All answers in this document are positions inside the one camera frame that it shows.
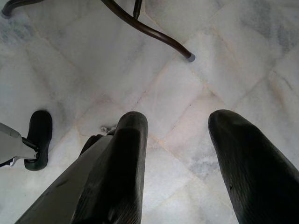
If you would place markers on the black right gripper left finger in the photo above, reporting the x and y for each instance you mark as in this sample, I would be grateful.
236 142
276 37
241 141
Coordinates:
116 175

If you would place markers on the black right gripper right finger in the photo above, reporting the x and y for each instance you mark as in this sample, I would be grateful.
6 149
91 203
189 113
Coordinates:
257 175

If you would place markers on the robot right black foot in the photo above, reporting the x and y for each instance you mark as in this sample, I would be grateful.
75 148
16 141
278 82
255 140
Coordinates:
92 144

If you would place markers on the robot left silver leg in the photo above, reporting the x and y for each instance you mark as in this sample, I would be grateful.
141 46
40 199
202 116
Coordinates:
14 145

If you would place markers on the dark curved metal chair leg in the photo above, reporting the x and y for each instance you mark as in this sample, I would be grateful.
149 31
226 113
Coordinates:
149 29
12 5

